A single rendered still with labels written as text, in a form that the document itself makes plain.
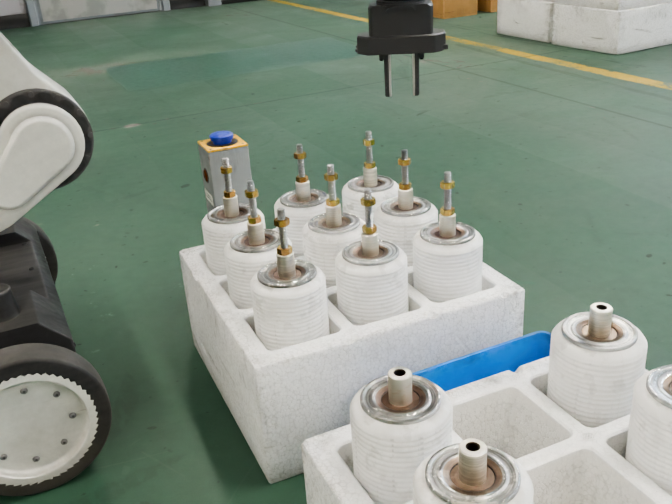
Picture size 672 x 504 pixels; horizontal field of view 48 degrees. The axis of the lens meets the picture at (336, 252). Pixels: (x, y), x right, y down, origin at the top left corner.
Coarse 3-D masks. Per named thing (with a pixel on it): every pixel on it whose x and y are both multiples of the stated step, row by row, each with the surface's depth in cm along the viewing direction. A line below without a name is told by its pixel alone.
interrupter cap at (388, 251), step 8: (360, 240) 103; (384, 240) 102; (344, 248) 101; (352, 248) 101; (360, 248) 101; (384, 248) 101; (392, 248) 100; (344, 256) 99; (352, 256) 99; (360, 256) 99; (376, 256) 99; (384, 256) 98; (392, 256) 98; (360, 264) 97; (368, 264) 96; (376, 264) 96
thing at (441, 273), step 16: (416, 240) 104; (480, 240) 103; (416, 256) 104; (432, 256) 101; (448, 256) 100; (464, 256) 101; (480, 256) 103; (416, 272) 105; (432, 272) 102; (448, 272) 101; (464, 272) 102; (480, 272) 104; (416, 288) 106; (432, 288) 103; (448, 288) 102; (464, 288) 103; (480, 288) 105
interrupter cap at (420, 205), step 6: (390, 198) 116; (396, 198) 117; (414, 198) 116; (420, 198) 116; (384, 204) 115; (390, 204) 115; (396, 204) 115; (414, 204) 115; (420, 204) 114; (426, 204) 114; (384, 210) 112; (390, 210) 112; (396, 210) 112; (402, 210) 113; (408, 210) 113; (414, 210) 112; (420, 210) 112; (426, 210) 111; (396, 216) 111; (402, 216) 111; (408, 216) 110
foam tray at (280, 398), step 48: (192, 288) 118; (336, 288) 107; (240, 336) 97; (336, 336) 95; (384, 336) 96; (432, 336) 99; (480, 336) 103; (240, 384) 100; (288, 384) 93; (336, 384) 96; (288, 432) 95
